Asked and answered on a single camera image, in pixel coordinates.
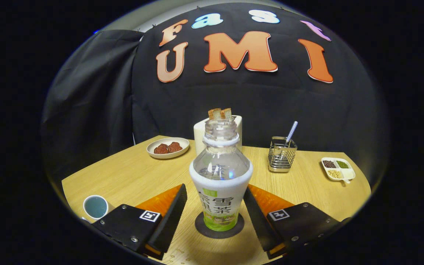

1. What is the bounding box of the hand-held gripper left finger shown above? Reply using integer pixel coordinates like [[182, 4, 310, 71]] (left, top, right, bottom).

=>
[[92, 184, 188, 260]]

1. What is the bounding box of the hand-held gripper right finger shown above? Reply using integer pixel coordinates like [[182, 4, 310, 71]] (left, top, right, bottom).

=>
[[243, 184, 350, 259]]

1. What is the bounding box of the dark round coaster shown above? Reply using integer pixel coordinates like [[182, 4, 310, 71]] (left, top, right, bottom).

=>
[[195, 212, 245, 239]]

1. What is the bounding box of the clear juice bottle white label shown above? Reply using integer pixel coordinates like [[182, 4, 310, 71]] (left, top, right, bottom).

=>
[[189, 119, 254, 232]]

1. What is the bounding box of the white cup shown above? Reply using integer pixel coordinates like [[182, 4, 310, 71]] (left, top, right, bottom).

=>
[[82, 195, 110, 223]]

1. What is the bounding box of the wooden table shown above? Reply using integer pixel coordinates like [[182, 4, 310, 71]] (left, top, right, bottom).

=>
[[62, 135, 371, 265]]

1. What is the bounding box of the beige oval plate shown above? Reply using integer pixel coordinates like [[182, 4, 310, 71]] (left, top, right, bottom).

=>
[[146, 137, 190, 159]]

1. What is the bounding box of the white toaster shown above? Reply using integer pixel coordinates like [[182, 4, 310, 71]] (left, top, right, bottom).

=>
[[194, 115, 243, 155]]

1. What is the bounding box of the striped straw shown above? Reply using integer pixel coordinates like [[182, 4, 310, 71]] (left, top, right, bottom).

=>
[[285, 121, 298, 145]]

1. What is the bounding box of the white divided dish with grains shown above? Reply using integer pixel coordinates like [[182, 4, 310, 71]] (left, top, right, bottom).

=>
[[321, 157, 356, 184]]

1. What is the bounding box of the black backdrop cloth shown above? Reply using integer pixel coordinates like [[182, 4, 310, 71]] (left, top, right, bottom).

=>
[[41, 3, 390, 186]]

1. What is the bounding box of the metal wire utensil holder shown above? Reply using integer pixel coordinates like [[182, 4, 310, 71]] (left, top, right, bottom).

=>
[[268, 136, 298, 173]]

